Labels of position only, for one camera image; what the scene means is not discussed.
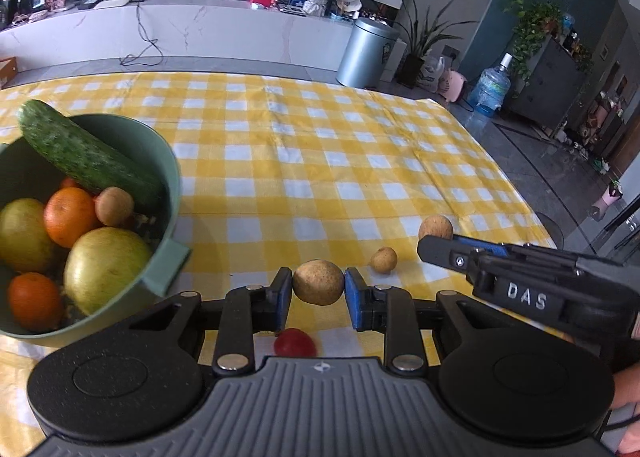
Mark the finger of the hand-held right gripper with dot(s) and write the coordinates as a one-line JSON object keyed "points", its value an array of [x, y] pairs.
{"points": [[445, 254], [482, 246]]}

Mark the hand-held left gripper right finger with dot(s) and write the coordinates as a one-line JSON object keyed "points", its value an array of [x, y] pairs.
{"points": [[356, 297]]}

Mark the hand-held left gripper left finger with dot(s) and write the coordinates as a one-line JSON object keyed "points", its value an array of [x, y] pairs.
{"points": [[282, 297]]}

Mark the brown kiwi small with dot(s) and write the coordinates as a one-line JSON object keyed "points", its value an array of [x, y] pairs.
{"points": [[383, 259]]}

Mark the green plastic strainer bowl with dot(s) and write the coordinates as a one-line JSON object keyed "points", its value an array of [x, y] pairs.
{"points": [[167, 172]]}

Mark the yellow green pear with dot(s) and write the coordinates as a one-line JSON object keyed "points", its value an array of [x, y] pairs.
{"points": [[25, 234], [107, 269]]}

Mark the green cucumber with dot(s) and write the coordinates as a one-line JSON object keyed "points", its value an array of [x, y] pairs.
{"points": [[75, 152]]}

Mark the person's right hand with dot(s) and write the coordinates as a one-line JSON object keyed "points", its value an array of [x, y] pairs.
{"points": [[627, 389]]}

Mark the red tomato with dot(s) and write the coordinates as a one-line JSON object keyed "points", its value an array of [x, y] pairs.
{"points": [[295, 343]]}

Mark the pink flower pot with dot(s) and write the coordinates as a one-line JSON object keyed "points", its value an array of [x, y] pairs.
{"points": [[611, 196]]}

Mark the yellow checkered tablecloth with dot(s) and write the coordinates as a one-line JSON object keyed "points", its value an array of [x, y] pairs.
{"points": [[300, 147]]}

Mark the blue water jug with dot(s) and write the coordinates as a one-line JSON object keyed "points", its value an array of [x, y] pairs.
{"points": [[490, 89]]}

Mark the brown door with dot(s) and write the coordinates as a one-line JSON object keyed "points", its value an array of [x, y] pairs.
{"points": [[630, 147]]}

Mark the grey metal cabinet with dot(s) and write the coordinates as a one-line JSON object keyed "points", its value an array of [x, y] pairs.
{"points": [[545, 87]]}

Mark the white plastic bag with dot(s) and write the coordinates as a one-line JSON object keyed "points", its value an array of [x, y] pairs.
{"points": [[430, 74]]}

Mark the potted green plant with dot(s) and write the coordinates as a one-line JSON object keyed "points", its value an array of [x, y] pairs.
{"points": [[415, 62]]}

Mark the silver trash can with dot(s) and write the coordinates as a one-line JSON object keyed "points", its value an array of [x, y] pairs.
{"points": [[365, 54]]}

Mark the trailing vine plant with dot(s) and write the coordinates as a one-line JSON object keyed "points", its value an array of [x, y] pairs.
{"points": [[532, 27]]}

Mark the white marble console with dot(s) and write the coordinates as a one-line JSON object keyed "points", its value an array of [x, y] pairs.
{"points": [[225, 32]]}

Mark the cardboard box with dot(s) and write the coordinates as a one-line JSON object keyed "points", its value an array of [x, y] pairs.
{"points": [[7, 72]]}

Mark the black metal frame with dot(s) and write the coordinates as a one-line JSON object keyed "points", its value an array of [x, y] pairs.
{"points": [[625, 224]]}

